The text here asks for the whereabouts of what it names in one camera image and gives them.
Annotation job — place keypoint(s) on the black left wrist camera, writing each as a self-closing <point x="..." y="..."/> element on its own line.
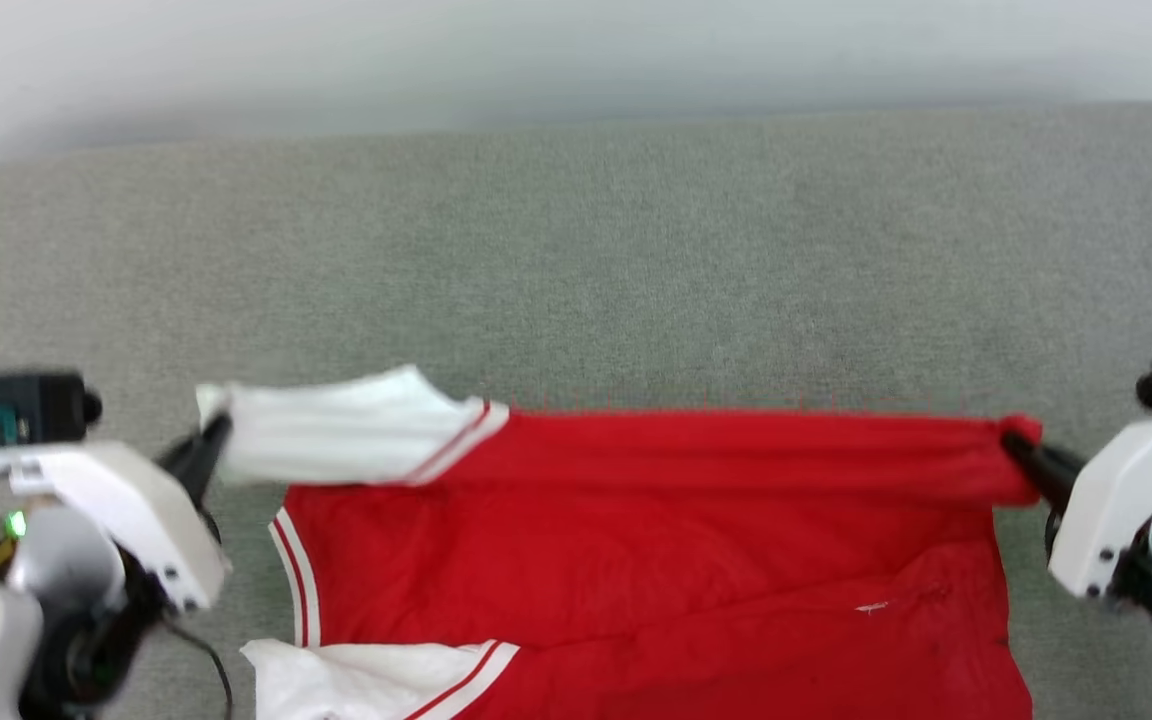
<point x="36" y="405"/>

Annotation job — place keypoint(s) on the grey fabric sofa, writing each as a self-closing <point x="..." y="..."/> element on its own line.
<point x="586" y="250"/>

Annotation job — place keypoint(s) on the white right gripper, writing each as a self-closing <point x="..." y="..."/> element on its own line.
<point x="1116" y="500"/>

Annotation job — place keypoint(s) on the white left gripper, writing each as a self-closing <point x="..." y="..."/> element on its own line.
<point x="136" y="510"/>

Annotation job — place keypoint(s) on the red shirt with white sleeves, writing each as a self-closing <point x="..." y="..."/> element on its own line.
<point x="656" y="540"/>

